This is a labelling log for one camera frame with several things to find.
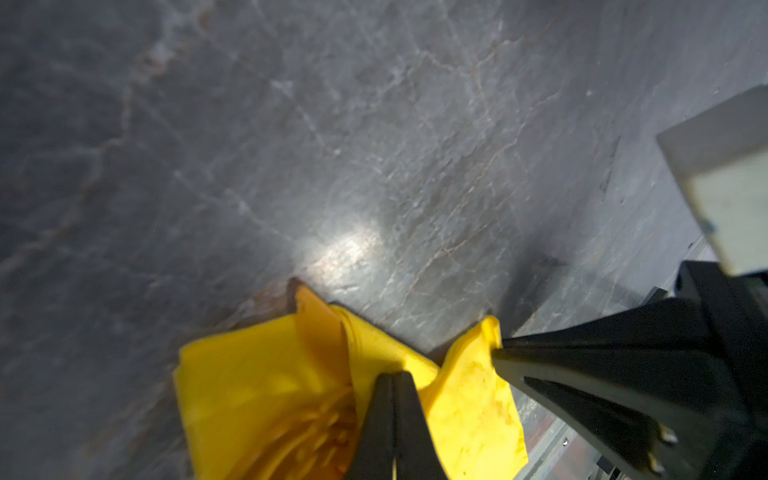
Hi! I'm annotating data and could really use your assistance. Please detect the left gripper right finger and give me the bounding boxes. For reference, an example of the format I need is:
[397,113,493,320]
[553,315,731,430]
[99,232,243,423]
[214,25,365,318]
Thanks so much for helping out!
[393,371,448,480]

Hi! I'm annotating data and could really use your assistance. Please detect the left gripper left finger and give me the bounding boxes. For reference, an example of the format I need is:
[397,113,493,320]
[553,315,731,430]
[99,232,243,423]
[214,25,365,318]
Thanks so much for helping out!
[344,374,396,480]

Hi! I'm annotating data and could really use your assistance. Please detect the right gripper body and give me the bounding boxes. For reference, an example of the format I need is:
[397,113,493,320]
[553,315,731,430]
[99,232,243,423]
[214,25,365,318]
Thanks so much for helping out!
[675,261,767,479]

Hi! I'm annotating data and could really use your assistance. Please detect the yellow paper napkin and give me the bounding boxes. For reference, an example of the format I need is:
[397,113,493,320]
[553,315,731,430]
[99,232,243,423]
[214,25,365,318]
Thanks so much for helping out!
[173,286,528,479]

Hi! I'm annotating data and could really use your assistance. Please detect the yellow plastic fork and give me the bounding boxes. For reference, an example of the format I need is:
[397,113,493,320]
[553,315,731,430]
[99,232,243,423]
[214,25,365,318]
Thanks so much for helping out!
[229,386,359,479]

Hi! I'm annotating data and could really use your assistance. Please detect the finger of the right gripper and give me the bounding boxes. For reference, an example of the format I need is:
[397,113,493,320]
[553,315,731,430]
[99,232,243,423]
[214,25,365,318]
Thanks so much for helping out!
[491,298,750,479]

